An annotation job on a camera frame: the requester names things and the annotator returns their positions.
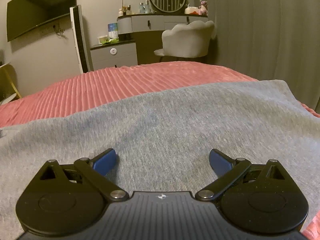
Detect white tower fan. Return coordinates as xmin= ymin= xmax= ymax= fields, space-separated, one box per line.
xmin=69 ymin=4 xmax=91 ymax=74

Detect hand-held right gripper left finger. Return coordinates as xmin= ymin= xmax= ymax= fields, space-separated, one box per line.
xmin=37 ymin=148 xmax=127 ymax=201

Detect grey drawer cabinet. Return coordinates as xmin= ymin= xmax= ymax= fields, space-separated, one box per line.
xmin=90 ymin=40 xmax=138 ymax=71

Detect white shell-back chair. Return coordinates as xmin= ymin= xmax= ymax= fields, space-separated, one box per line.
xmin=154 ymin=20 xmax=215 ymax=62

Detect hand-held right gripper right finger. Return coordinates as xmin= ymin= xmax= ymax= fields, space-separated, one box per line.
xmin=195 ymin=148 xmax=288 ymax=201

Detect black wall television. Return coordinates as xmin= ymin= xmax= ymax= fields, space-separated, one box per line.
xmin=6 ymin=0 xmax=77 ymax=42

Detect white and blue packet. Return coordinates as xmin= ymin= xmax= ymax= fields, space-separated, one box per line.
xmin=108 ymin=22 xmax=119 ymax=39

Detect pink plush toy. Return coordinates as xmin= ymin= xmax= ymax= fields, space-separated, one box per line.
xmin=198 ymin=0 xmax=209 ymax=16

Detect grey dressing table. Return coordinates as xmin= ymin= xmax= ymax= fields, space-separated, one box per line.
xmin=117 ymin=13 xmax=209 ymax=41

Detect white and red container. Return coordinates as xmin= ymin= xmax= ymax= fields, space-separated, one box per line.
xmin=184 ymin=4 xmax=200 ymax=15

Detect grey curtain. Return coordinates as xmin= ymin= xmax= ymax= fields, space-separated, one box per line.
xmin=194 ymin=0 xmax=320 ymax=114

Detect grey pants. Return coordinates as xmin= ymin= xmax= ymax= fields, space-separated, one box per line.
xmin=0 ymin=79 xmax=320 ymax=240

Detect yellow two-tier side table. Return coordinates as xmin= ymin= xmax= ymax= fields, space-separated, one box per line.
xmin=0 ymin=63 xmax=23 ymax=105

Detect pink ribbed blanket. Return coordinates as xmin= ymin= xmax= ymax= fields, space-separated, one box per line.
xmin=0 ymin=61 xmax=320 ymax=240

